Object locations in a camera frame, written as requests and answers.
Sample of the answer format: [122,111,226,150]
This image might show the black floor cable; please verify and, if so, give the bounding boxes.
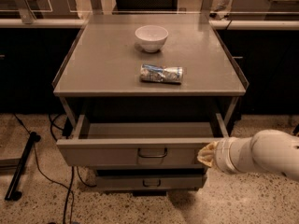
[12,113,97,224]

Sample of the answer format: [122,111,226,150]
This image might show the grey lower drawer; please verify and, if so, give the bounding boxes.
[95,175,206,191]

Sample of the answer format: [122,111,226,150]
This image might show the white ceramic bowl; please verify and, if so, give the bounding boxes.
[135,25,168,53]

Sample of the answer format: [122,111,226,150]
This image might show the crushed silver blue can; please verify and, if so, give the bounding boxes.
[140,64,183,84]

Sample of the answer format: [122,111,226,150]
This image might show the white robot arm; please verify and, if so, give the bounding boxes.
[197,130,299,181]

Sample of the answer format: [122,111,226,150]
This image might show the grey metal drawer cabinet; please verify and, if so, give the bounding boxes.
[51,13,249,198]

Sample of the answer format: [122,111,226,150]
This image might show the grey top drawer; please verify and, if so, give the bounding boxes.
[57,113,228,169]

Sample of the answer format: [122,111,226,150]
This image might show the grey drawer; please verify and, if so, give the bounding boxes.
[57,113,228,169]
[95,175,206,191]

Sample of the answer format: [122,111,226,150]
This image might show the black metal floor bar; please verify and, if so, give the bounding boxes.
[5,132,40,201]

